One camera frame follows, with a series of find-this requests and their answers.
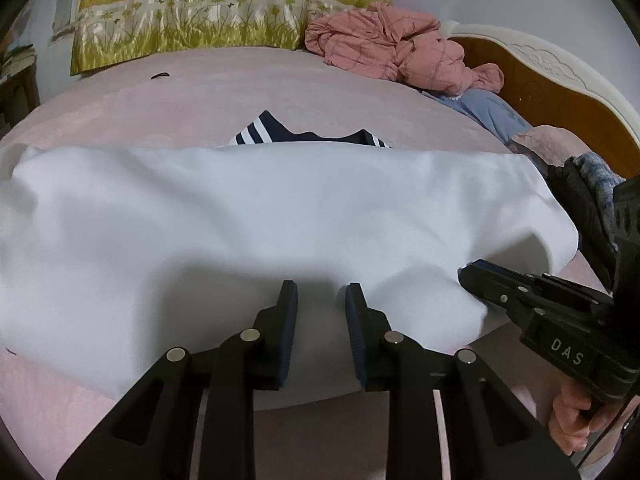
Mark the pink pillow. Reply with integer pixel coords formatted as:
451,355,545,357
507,125,626,181

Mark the blue and white fuzzy garment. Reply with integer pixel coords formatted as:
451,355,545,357
565,152,626,251

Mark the white and navy striped-collar shirt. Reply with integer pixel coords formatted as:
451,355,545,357
0,110,581,408

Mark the pink crumpled garment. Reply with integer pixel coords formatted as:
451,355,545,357
304,2,505,95

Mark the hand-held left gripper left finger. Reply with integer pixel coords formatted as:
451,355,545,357
56,280,299,480

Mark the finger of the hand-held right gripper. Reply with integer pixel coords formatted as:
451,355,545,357
457,259,616,331

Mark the wooden desk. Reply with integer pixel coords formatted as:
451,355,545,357
0,45,41,131

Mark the black garment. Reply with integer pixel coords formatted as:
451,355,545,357
542,157,623,291

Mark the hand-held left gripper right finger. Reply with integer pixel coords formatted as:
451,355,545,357
345,282,581,480

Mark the person's right hand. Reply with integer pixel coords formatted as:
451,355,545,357
547,375,628,456

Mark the white and wooden headboard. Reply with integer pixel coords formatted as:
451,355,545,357
442,20,640,181

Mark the pink bed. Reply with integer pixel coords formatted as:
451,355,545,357
0,45,640,480

